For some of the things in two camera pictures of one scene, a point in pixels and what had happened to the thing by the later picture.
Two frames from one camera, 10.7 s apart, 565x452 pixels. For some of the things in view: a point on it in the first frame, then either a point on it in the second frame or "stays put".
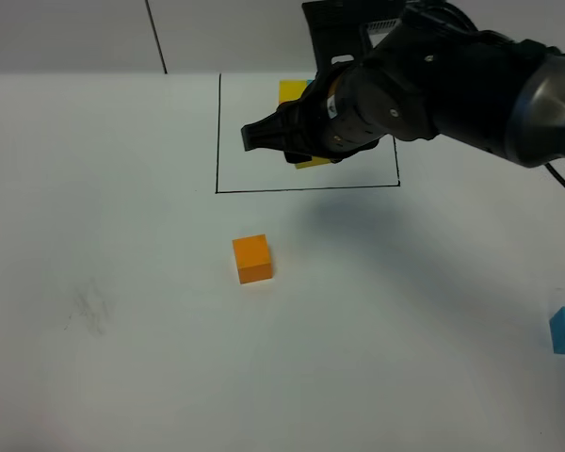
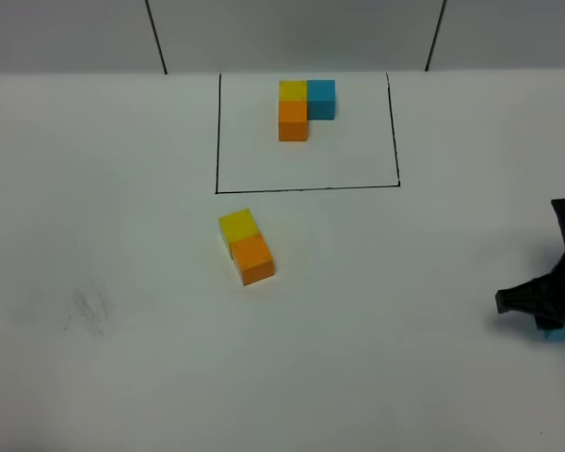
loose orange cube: x=252 y=258 stays put
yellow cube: x=315 y=160 → x=238 y=225
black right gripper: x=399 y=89 → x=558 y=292
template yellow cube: x=291 y=89 stays put
